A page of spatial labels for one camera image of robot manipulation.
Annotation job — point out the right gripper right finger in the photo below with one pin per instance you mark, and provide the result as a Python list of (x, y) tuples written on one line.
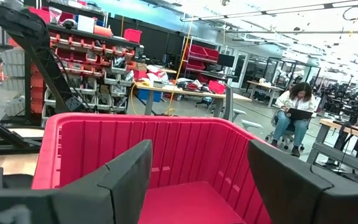
[(291, 199)]

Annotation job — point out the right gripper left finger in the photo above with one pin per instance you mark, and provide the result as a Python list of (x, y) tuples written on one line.
[(104, 202)]

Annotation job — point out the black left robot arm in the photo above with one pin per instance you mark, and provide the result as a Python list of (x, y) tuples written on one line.
[(26, 25)]

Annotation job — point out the red plastic bin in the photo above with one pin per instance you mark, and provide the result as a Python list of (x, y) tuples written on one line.
[(182, 149)]

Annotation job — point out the blue storage bin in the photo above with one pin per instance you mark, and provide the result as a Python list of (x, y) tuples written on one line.
[(149, 96)]

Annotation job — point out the wooden table with grey legs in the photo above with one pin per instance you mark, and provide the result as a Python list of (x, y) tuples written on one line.
[(346, 160)]

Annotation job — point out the black laptop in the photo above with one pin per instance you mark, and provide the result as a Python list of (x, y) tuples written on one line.
[(300, 114)]

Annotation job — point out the person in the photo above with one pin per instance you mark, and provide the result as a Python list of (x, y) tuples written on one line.
[(297, 93)]

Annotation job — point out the grey office chair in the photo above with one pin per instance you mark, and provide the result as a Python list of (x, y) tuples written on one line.
[(228, 102)]

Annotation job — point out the small red crate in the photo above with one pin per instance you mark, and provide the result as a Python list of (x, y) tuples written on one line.
[(217, 87), (132, 35)]

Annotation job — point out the wooden worktable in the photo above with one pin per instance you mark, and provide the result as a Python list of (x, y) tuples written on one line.
[(197, 93)]

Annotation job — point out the shelf rack with parts bins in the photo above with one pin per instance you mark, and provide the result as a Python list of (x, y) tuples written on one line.
[(82, 56)]

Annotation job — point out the black monitor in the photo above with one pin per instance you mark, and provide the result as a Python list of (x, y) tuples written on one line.
[(226, 60)]

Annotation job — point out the metal rack with red bins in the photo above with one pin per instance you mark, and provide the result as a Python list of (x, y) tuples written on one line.
[(197, 51)]

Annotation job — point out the white box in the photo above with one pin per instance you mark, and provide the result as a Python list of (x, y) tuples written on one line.
[(85, 23)]

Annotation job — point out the black left aluminium frame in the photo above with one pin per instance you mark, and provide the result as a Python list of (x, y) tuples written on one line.
[(14, 146)]

